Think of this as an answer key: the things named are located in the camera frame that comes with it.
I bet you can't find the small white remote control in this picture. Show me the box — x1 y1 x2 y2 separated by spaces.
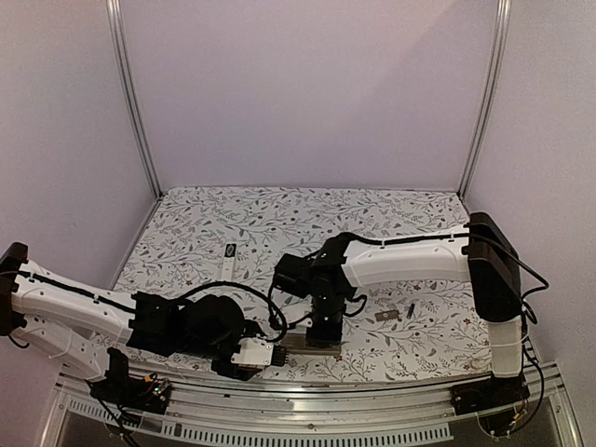
281 333 342 357

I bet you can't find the small grey battery cover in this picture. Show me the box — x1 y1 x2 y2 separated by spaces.
374 309 400 322

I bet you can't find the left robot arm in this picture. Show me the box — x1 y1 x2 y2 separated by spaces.
1 242 275 404

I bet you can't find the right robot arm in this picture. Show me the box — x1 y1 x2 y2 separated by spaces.
273 212 522 406

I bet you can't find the floral patterned table mat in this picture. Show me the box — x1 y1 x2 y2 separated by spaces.
115 187 492 384

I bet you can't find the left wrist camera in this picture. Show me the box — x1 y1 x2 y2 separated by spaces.
231 338 288 369

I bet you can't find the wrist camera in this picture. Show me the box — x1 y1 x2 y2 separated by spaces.
273 253 311 298
231 338 288 369

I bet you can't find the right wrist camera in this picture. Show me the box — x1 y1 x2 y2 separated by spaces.
273 253 311 298

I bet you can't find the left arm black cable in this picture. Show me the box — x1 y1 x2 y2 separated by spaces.
179 281 290 334

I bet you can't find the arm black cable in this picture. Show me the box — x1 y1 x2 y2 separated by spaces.
467 232 550 299
179 281 290 334

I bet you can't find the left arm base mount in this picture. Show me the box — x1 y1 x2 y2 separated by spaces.
89 347 171 415

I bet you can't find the aluminium front frame rail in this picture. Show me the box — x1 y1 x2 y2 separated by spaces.
39 362 583 447

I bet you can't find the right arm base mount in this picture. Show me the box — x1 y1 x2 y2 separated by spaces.
450 373 530 438

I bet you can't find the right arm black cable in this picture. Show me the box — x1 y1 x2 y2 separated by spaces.
467 232 550 299

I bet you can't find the right aluminium corner post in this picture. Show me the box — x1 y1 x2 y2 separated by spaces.
457 0 512 202

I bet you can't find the aluminium corner post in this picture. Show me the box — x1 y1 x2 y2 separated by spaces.
105 0 163 200
457 0 512 202

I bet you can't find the left aluminium corner post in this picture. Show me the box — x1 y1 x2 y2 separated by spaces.
105 0 163 200

